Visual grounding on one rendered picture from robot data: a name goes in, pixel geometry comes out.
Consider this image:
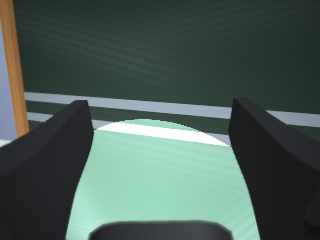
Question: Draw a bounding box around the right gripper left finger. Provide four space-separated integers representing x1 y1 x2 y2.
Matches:
0 100 94 240

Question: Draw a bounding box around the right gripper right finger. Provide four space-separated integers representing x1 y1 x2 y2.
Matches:
228 98 320 240

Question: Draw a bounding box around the wooden-framed black board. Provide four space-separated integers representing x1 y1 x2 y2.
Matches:
0 0 320 240

